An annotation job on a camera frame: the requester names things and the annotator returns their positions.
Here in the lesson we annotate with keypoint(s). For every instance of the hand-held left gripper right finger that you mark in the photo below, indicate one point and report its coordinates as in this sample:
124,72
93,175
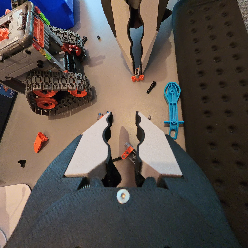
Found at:
157,151

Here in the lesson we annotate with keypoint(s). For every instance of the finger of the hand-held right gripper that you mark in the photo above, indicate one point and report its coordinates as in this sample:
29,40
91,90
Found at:
152,23
121,23

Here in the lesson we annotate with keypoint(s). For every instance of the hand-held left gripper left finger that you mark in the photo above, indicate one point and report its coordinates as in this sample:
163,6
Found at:
91,147

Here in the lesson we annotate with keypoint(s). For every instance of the grey piece with blue pins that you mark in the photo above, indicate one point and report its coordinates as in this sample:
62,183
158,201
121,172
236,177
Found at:
99,116

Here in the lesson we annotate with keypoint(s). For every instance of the orange grey brick assembly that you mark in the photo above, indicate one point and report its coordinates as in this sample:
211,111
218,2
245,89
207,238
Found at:
137,78

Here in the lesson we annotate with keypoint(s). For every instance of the orange beam with black axle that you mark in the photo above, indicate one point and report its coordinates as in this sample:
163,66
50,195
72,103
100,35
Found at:
126,152

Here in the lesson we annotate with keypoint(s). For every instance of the black pin connector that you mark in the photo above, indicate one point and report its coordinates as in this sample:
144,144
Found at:
84,39

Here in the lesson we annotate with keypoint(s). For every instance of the teal plastic separator tool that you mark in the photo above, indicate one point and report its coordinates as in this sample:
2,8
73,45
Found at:
173,108

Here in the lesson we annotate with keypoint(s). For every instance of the blue plastic storage bin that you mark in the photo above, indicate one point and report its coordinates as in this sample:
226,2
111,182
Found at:
58,11

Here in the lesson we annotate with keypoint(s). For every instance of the orange curved brick piece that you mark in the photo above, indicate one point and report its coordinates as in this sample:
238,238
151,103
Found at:
39,143

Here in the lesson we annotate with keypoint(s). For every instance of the long black pin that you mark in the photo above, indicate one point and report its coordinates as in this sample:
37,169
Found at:
151,87

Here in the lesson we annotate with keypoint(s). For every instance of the small black connector piece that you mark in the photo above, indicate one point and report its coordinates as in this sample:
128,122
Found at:
22,162

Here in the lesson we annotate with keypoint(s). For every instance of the black dimpled foam mat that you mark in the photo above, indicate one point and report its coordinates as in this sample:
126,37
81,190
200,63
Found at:
213,77

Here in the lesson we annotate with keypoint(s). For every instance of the toy vehicle product box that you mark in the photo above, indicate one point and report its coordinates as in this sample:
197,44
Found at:
5,108

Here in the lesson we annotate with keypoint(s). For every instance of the white book stand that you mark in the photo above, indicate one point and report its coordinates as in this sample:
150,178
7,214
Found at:
13,201

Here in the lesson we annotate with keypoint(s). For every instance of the grey orange tracked toy vehicle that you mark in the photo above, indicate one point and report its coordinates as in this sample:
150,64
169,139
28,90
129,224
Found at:
19,58

